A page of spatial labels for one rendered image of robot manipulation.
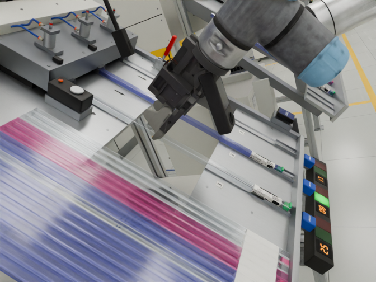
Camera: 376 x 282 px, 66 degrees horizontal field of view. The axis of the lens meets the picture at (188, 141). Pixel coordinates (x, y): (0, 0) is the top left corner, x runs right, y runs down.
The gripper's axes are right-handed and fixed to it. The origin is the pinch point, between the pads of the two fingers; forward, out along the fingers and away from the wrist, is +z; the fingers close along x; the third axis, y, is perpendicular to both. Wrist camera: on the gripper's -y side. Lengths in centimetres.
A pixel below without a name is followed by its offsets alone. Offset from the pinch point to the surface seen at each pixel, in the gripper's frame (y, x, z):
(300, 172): -29.1, -11.7, -9.0
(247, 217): -21.5, 7.2, -4.7
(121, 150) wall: 22, -172, 191
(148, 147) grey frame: 0.5, -32.0, 34.1
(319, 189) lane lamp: -36.7, -14.2, -7.8
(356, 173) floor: -99, -114, 17
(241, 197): -19.6, 3.3, -4.2
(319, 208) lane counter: -36.5, -7.6, -7.7
